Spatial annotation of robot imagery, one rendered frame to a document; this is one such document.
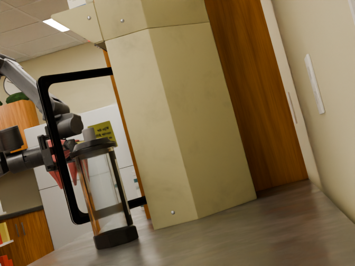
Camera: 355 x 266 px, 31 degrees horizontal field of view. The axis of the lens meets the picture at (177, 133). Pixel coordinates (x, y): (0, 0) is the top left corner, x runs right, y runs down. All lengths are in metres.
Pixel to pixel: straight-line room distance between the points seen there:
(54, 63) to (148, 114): 6.01
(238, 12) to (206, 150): 0.51
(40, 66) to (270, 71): 5.83
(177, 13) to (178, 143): 0.33
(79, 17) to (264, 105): 0.61
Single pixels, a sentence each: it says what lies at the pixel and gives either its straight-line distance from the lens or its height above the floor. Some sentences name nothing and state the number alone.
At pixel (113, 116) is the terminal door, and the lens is 1.78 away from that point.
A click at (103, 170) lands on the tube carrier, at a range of 1.42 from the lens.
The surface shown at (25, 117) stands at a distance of 7.21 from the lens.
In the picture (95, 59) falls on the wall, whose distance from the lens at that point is 7.36.
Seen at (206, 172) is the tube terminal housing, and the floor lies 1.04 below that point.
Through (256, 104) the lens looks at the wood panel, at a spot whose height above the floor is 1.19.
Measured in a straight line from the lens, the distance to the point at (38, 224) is 6.99.
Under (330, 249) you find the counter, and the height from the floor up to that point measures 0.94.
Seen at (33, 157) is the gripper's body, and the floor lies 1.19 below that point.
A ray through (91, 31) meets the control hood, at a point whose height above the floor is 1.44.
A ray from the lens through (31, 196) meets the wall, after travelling 7.58.
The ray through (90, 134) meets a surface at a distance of 1.45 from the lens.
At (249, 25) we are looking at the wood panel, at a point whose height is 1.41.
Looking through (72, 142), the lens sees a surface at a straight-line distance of 1.67.
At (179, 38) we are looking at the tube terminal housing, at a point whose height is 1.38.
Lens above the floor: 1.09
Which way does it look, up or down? 2 degrees up
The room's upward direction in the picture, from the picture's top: 15 degrees counter-clockwise
